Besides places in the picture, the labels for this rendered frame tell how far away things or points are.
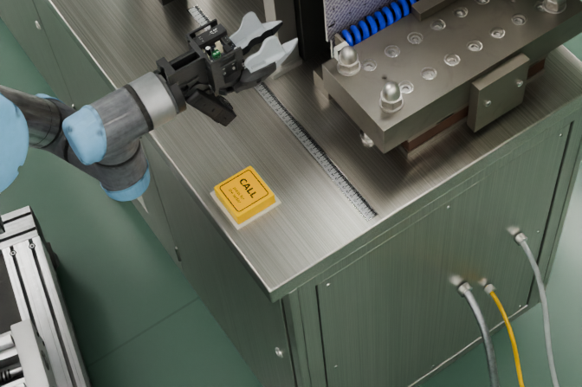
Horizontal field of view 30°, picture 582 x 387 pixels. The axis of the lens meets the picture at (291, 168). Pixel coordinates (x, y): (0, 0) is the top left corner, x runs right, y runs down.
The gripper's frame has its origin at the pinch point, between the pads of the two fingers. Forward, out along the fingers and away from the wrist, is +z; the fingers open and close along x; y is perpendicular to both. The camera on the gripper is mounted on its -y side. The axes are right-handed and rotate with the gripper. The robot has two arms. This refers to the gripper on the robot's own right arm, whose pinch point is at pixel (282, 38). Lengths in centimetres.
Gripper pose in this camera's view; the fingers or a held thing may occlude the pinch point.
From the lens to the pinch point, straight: 164.6
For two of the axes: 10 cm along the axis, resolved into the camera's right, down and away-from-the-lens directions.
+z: 8.3, -4.9, 2.6
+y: -0.8, -5.7, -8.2
